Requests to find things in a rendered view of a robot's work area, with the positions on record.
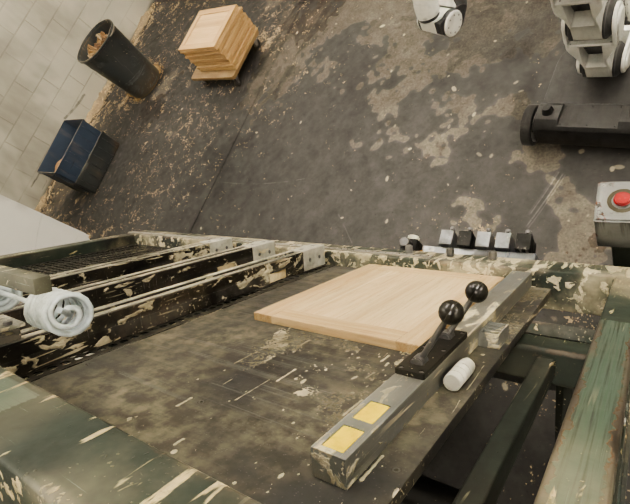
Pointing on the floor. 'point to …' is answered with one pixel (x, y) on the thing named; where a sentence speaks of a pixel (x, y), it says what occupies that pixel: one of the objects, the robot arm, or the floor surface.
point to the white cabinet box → (18, 227)
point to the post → (625, 257)
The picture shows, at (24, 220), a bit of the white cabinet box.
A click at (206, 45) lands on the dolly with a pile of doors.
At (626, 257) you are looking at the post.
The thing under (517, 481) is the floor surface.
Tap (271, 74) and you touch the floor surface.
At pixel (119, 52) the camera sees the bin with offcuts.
